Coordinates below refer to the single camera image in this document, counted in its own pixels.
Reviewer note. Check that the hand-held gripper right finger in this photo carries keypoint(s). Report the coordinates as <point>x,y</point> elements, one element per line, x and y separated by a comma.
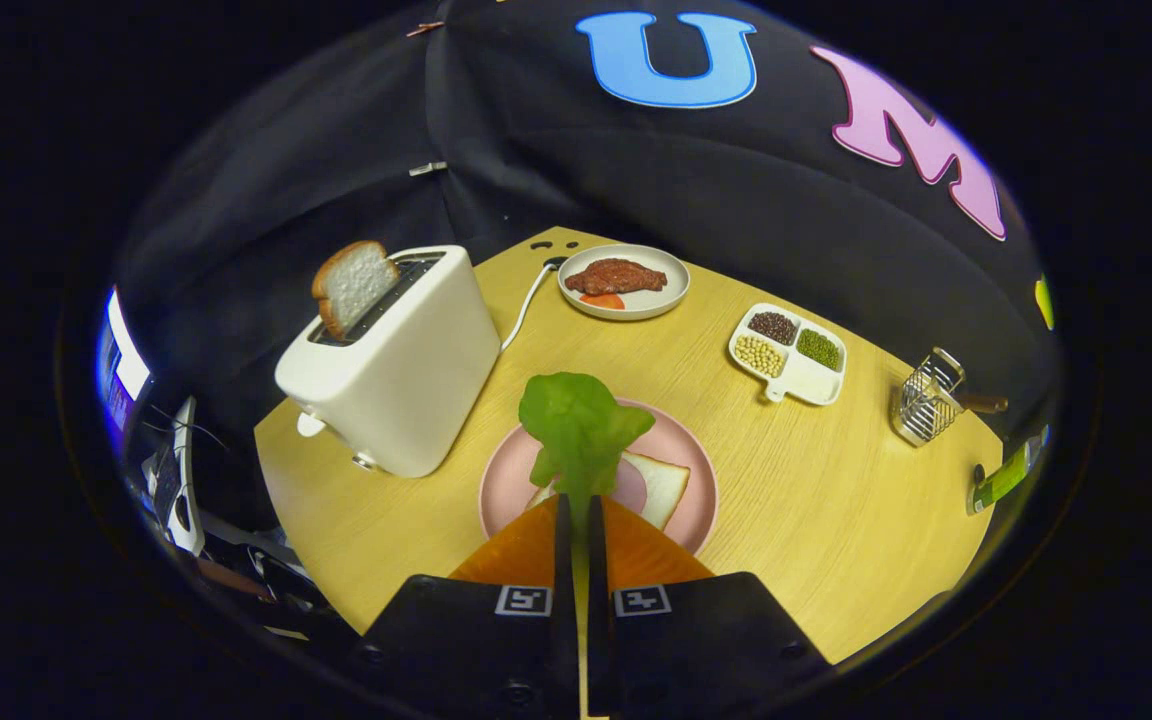
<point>696,650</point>

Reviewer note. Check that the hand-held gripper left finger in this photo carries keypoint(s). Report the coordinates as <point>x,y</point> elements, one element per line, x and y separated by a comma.
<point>476,650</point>

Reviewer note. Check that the green lettuce leaf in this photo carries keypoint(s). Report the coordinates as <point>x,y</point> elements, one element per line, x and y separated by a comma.
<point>576,420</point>

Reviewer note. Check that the brown crust bread slice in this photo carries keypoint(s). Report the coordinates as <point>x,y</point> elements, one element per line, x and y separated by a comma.
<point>356,285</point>

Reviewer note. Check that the white bread slice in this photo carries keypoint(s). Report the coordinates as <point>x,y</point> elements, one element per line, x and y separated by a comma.
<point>668,485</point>

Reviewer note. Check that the pink round plate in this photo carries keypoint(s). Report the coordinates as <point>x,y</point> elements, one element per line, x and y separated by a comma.
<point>506,480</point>

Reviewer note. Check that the pink ham slice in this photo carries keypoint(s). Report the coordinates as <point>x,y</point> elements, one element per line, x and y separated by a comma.
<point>631,490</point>

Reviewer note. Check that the white toaster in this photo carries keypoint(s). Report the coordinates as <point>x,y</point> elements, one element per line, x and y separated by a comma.
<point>406,380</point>

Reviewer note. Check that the white divided bean dish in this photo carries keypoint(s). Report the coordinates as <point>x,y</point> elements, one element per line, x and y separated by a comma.
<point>811,385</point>

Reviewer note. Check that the small black cap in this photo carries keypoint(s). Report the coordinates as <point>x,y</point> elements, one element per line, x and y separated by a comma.
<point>978,476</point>

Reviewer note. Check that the grey round plate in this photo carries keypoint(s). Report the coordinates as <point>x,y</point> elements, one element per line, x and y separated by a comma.
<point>661,300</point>

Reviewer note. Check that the green drink bottle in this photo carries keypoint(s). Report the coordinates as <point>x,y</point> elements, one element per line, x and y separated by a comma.
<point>1006,478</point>

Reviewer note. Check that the orange carrot slice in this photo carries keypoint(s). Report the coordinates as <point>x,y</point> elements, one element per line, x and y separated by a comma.
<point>603,301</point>

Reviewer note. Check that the brown meat patty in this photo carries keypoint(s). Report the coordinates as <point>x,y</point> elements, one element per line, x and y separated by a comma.
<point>616,276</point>

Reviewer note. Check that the lit screen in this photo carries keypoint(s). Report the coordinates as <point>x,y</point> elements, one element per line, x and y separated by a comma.
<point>121,375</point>

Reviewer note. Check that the black backdrop cloth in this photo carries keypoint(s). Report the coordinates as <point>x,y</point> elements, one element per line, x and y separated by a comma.
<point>736,180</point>

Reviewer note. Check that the silver cloth clip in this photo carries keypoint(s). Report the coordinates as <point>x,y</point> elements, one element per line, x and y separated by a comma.
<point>428,168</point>

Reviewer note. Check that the pink cloth clip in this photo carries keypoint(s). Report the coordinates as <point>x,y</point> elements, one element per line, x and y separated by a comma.
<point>426,28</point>

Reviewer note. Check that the white grey frame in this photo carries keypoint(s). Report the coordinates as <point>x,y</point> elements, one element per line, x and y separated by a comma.
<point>181,490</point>

